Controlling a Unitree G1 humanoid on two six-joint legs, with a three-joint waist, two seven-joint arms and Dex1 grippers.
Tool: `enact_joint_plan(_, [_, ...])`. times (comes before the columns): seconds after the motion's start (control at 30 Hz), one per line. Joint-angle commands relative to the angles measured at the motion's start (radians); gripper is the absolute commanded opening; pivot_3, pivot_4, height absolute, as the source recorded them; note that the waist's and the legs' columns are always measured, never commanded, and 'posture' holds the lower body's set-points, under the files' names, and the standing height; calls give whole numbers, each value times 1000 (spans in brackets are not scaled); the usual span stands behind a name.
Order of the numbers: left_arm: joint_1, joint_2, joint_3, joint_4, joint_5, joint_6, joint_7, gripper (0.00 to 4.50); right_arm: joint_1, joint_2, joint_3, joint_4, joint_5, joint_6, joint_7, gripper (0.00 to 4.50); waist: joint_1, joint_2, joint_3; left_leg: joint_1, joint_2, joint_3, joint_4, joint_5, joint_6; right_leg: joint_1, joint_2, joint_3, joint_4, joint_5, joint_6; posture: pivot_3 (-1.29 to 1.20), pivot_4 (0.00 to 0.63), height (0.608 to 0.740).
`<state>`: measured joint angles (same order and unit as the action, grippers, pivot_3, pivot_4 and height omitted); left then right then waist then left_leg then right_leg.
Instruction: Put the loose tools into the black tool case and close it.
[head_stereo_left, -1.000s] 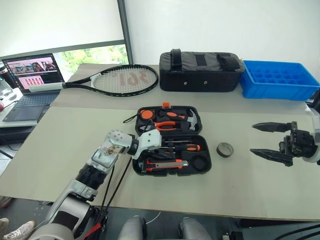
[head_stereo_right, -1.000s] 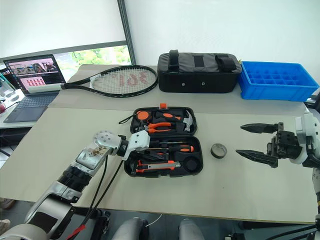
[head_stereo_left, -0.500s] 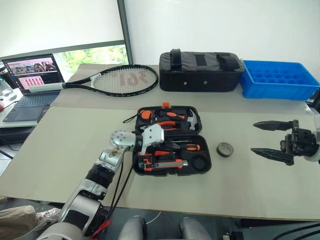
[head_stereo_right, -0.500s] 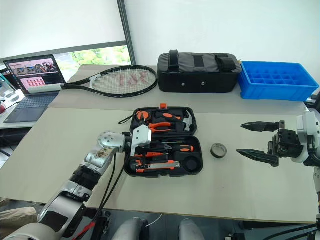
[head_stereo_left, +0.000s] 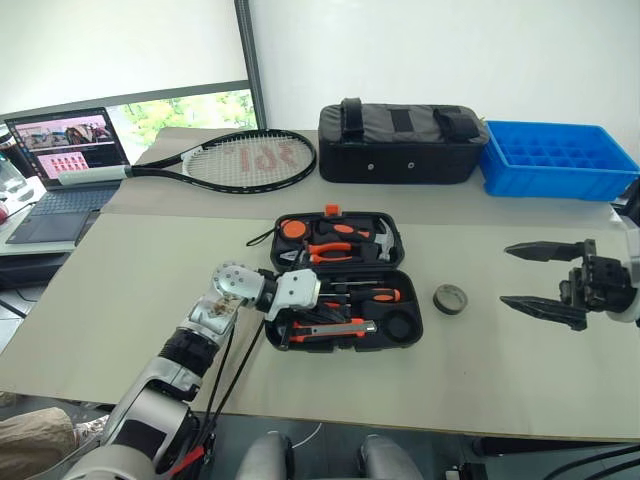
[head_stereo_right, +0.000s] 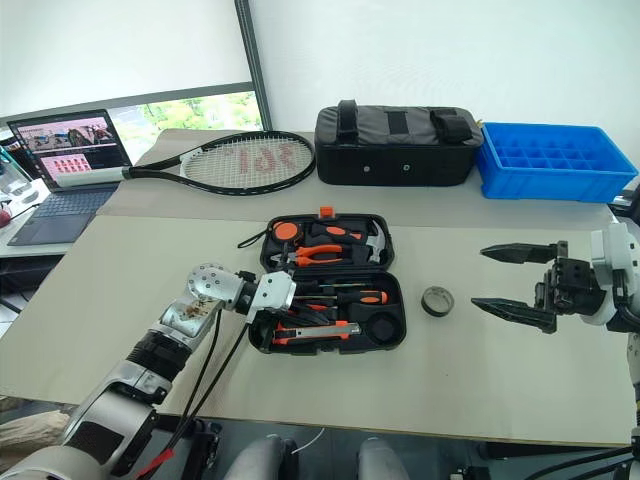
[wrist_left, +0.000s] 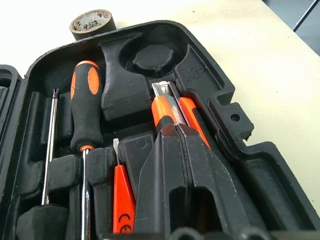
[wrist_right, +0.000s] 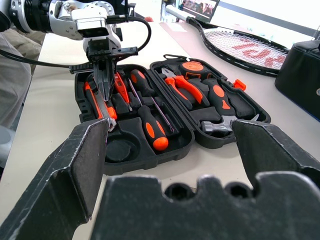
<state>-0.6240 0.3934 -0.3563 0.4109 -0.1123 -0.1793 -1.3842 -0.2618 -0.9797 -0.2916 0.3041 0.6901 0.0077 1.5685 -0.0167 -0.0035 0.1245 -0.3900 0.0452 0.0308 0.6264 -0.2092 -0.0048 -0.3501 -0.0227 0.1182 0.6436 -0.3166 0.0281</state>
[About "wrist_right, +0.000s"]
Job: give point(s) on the grey rounded shape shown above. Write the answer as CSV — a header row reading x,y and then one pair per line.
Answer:
x,y
5,145

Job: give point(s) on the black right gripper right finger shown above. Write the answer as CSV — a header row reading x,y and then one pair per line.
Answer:
x,y
275,150

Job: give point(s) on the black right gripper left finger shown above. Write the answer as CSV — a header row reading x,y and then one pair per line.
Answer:
x,y
62,175

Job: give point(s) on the open laptop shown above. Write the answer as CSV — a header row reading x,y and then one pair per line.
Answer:
x,y
200,7

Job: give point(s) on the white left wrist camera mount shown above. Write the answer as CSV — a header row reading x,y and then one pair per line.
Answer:
x,y
87,18

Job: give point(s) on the orange black utility knife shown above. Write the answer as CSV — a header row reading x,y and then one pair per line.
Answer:
x,y
111,112

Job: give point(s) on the black white tennis racket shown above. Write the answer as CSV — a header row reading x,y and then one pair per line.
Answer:
x,y
176,13

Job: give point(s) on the orange voltage tester pen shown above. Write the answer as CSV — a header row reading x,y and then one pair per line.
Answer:
x,y
122,90

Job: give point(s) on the orange black tape measure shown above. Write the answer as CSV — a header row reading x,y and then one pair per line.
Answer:
x,y
192,67

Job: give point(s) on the brown cloth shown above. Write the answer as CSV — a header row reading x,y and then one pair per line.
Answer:
x,y
12,75

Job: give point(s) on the black tool case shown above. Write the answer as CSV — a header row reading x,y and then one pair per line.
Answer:
x,y
155,163

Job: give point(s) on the dark grey window frame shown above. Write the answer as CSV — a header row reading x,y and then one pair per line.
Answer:
x,y
275,21

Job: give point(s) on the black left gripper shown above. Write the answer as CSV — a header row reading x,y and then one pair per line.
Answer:
x,y
98,48

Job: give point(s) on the small red object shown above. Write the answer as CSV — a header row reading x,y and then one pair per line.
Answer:
x,y
149,19

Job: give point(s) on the black fabric bag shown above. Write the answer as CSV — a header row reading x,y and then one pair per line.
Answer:
x,y
300,75

